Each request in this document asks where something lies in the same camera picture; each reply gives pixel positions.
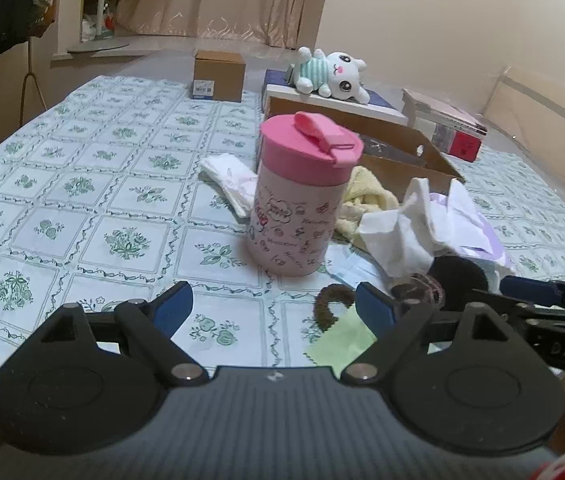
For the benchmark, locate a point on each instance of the blue and white box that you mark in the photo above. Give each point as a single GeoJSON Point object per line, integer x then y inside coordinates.
{"type": "Point", "coordinates": [380, 101]}

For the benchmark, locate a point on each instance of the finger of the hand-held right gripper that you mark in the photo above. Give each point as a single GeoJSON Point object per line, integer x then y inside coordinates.
{"type": "Point", "coordinates": [530, 289]}
{"type": "Point", "coordinates": [562, 317]}

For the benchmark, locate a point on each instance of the grey mattress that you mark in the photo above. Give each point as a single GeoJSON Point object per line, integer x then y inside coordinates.
{"type": "Point", "coordinates": [162, 62]}

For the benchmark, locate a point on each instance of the plastic-wrapped headboard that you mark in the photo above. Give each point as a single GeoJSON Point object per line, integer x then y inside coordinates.
{"type": "Point", "coordinates": [547, 110]}

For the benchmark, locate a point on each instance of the standing fan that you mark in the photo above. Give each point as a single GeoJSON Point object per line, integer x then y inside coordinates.
{"type": "Point", "coordinates": [100, 15]}

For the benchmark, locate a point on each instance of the patterned brown scrunchie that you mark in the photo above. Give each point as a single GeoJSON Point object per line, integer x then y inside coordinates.
{"type": "Point", "coordinates": [415, 289]}

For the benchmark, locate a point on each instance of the purple and white package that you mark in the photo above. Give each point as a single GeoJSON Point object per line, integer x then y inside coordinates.
{"type": "Point", "coordinates": [493, 252]}

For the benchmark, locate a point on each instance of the pink book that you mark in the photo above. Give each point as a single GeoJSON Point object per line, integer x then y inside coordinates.
{"type": "Point", "coordinates": [437, 107]}

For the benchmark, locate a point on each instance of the cardboard tray box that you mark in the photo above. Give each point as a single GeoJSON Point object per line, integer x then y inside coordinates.
{"type": "Point", "coordinates": [407, 135]}

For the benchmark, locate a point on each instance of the black round soft item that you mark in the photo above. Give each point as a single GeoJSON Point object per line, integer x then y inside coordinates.
{"type": "Point", "coordinates": [457, 275]}

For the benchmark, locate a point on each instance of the folded white cloth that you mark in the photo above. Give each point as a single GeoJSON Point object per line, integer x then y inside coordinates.
{"type": "Point", "coordinates": [230, 180]}

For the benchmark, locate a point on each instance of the thick red-spine book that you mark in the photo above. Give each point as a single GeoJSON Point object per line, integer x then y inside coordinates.
{"type": "Point", "coordinates": [465, 145]}

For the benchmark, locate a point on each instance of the small closed cardboard box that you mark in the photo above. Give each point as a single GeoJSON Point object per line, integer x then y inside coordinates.
{"type": "Point", "coordinates": [220, 72]}

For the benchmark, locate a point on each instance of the beige curtain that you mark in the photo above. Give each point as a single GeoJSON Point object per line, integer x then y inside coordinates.
{"type": "Point", "coordinates": [212, 0]}

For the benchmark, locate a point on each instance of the thin metal rack leg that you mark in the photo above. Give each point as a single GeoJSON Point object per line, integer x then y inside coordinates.
{"type": "Point", "coordinates": [28, 80]}

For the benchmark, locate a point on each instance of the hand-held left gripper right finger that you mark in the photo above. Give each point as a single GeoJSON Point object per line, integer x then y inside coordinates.
{"type": "Point", "coordinates": [375, 310]}

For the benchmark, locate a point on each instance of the green floral printed bedsheet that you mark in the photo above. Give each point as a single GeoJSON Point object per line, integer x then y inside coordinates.
{"type": "Point", "coordinates": [87, 185]}

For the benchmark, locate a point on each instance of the pink lidded cup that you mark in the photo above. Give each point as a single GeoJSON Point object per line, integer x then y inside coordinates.
{"type": "Point", "coordinates": [292, 210]}

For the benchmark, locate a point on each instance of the yellow towel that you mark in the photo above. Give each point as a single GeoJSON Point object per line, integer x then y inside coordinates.
{"type": "Point", "coordinates": [367, 195]}

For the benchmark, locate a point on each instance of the white plush toy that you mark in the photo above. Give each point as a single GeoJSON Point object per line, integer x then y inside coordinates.
{"type": "Point", "coordinates": [337, 72]}

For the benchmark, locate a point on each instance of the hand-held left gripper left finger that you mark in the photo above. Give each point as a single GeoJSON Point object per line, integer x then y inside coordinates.
{"type": "Point", "coordinates": [172, 306]}

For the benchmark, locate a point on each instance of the white tissue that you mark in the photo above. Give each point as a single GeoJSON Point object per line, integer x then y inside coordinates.
{"type": "Point", "coordinates": [402, 240]}

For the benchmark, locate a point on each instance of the green cloth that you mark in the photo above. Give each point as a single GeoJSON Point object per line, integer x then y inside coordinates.
{"type": "Point", "coordinates": [342, 340]}

